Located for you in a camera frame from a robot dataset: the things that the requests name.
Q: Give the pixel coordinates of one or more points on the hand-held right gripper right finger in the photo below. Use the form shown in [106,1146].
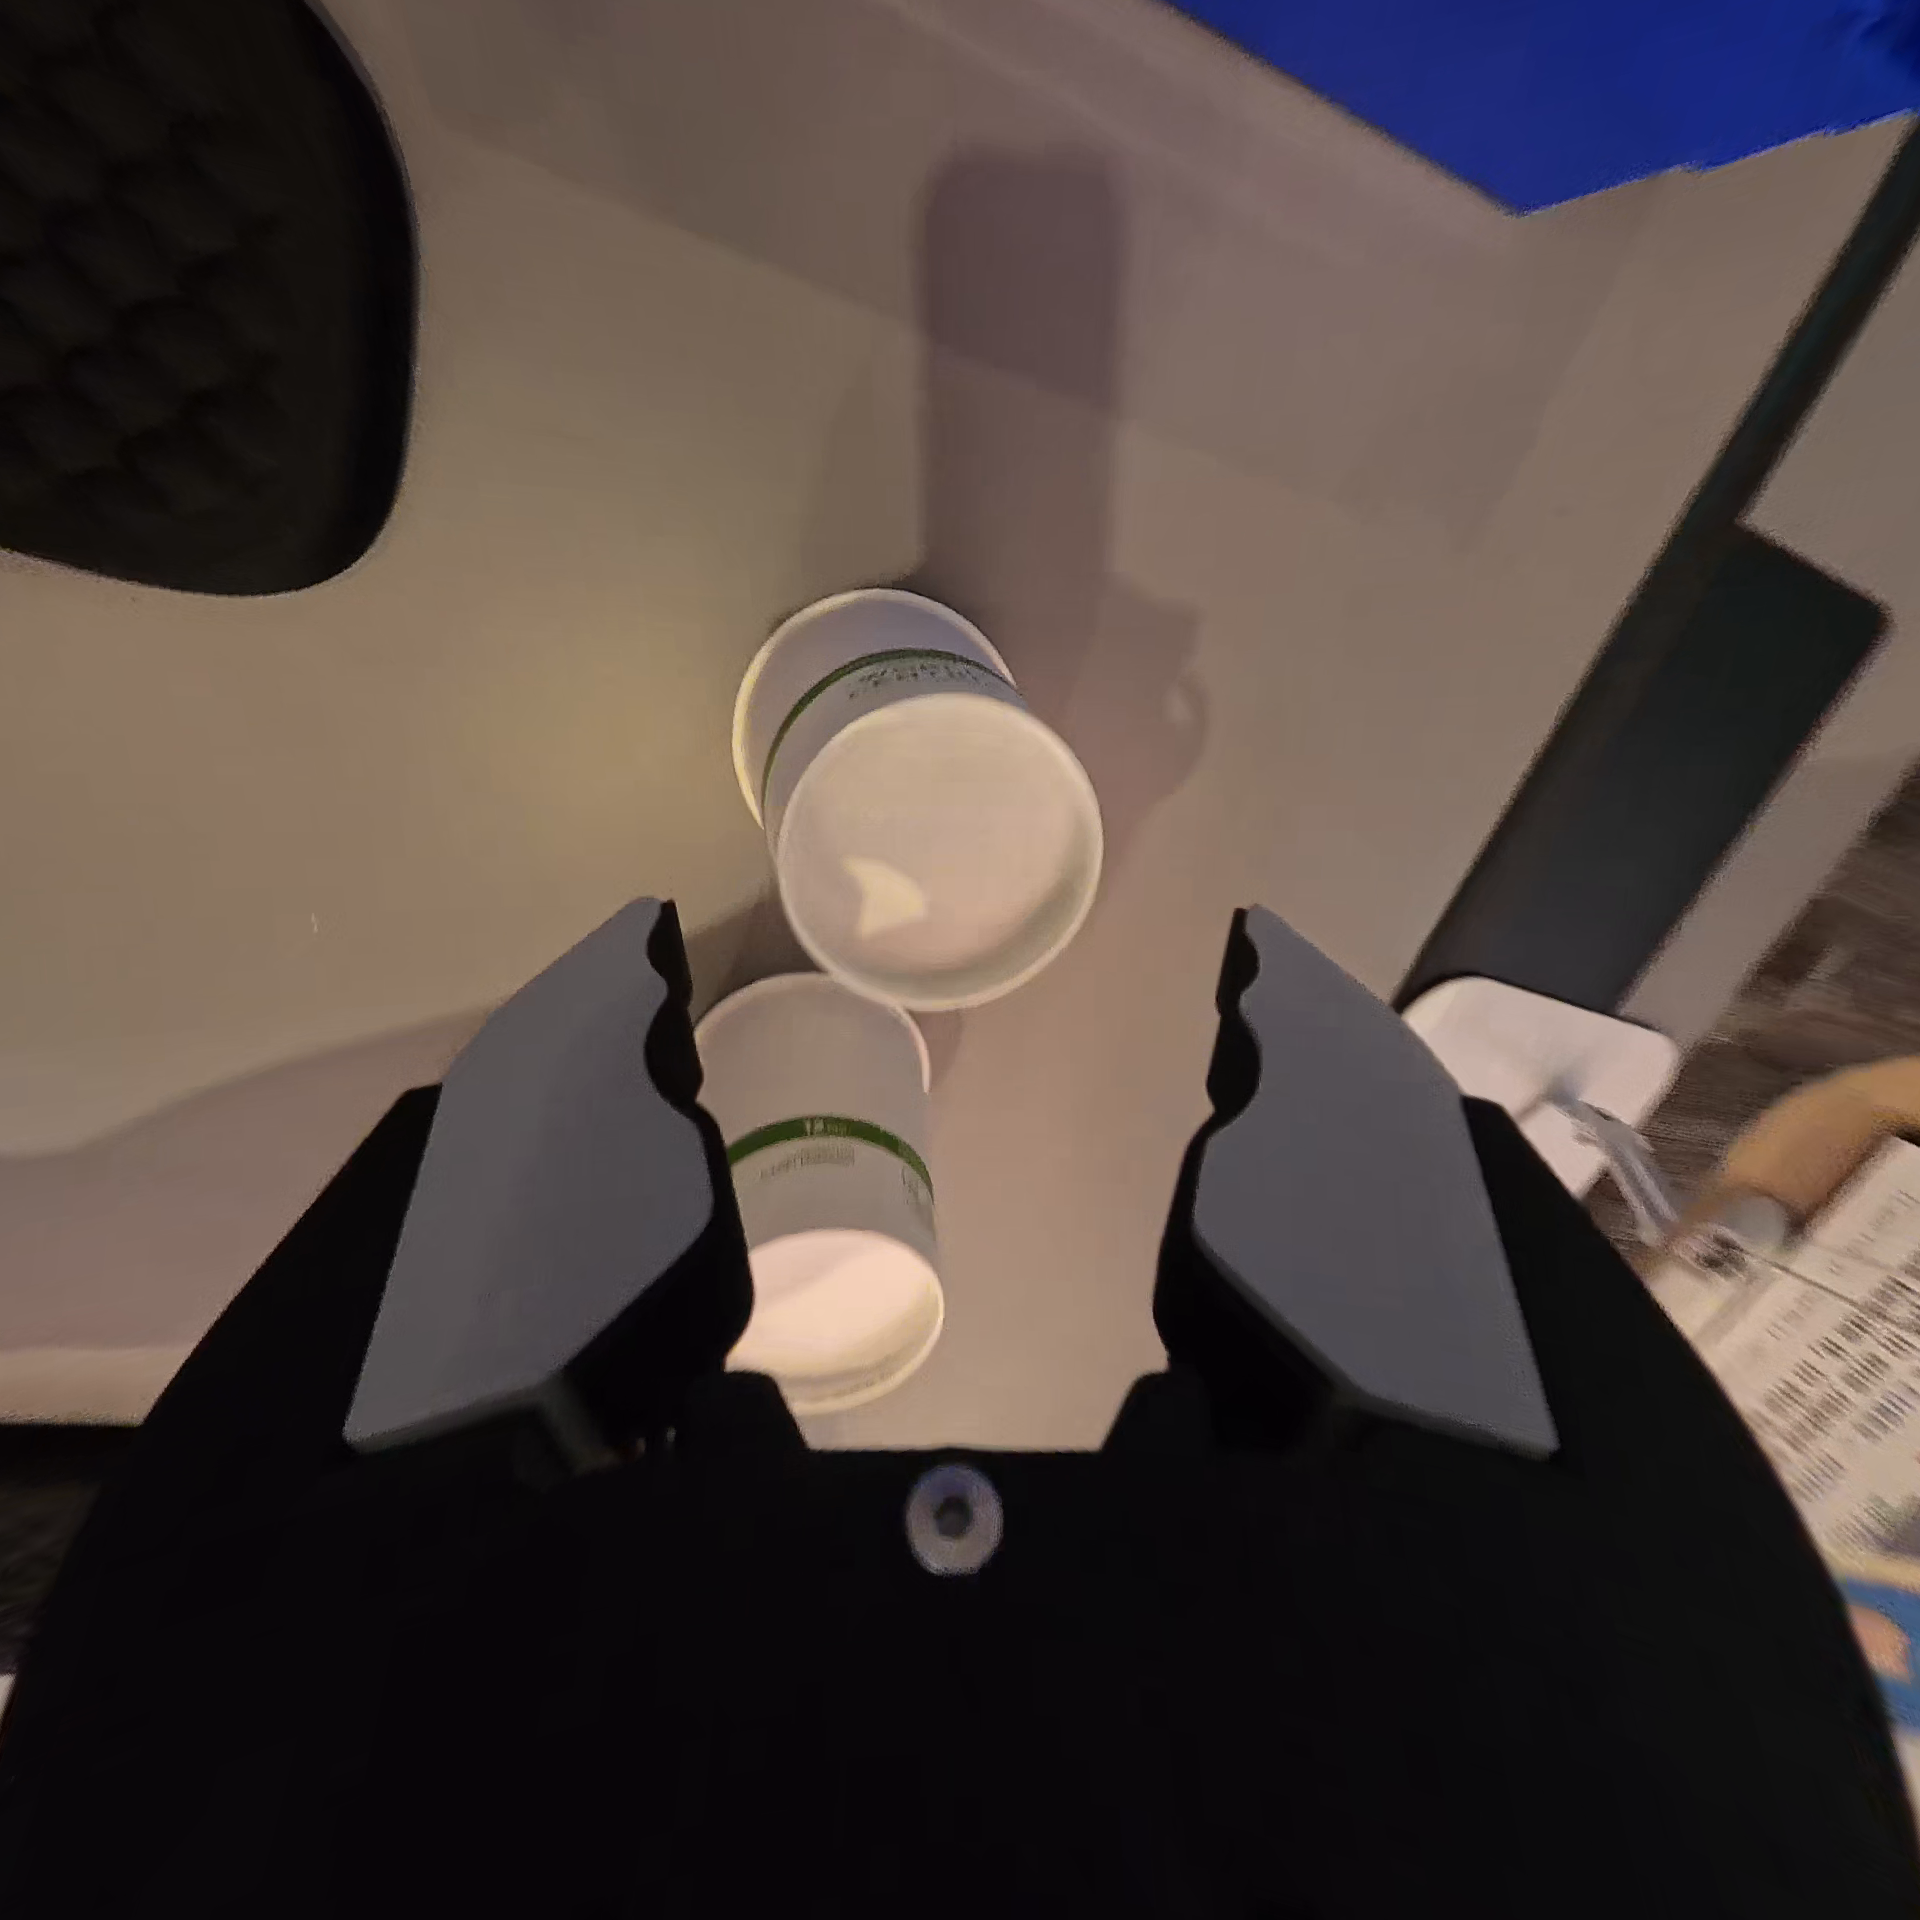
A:
[1350,1200]

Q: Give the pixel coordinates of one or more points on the instruction board on stand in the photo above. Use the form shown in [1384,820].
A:
[1515,1050]

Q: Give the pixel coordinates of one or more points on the white paper cup green band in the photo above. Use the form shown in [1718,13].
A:
[939,841]
[841,1094]

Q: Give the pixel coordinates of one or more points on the black quilted wrist rest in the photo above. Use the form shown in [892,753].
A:
[181,300]

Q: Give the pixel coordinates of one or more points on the blue plastic bin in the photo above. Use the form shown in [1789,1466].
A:
[1499,92]

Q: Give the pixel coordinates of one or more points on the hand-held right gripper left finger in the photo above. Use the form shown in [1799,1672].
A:
[555,1200]

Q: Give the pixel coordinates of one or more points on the laminated instruction sheet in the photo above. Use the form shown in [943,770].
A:
[1846,1349]

